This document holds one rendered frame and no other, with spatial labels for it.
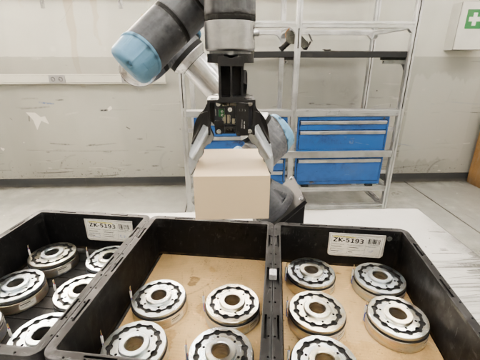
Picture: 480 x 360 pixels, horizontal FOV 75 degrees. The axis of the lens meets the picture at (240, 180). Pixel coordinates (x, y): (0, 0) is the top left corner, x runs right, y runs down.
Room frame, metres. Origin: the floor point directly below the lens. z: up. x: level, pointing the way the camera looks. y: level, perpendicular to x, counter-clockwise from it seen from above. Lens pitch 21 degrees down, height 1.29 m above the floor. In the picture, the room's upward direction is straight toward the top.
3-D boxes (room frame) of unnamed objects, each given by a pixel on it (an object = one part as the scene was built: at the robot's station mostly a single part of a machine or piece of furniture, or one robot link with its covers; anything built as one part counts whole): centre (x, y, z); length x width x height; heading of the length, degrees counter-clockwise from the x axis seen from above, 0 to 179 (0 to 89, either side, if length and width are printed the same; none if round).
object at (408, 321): (0.43, -0.28, 0.86); 0.05 x 0.05 x 0.01
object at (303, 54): (2.65, -0.65, 1.32); 1.20 x 0.45 x 0.06; 92
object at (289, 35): (2.63, -0.43, 1.44); 0.25 x 0.16 x 0.18; 92
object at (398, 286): (0.54, -0.29, 0.86); 0.10 x 0.10 x 0.01
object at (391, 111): (2.44, -0.41, 0.91); 1.70 x 0.10 x 0.05; 92
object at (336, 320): (0.45, -0.14, 0.86); 0.10 x 0.10 x 0.01
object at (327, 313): (0.45, -0.14, 0.86); 0.05 x 0.05 x 0.01
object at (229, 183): (0.53, 0.02, 1.08); 0.16 x 0.12 x 0.07; 2
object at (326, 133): (2.42, -0.81, 0.60); 0.72 x 0.03 x 0.56; 92
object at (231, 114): (0.50, 0.01, 1.24); 0.09 x 0.08 x 0.12; 2
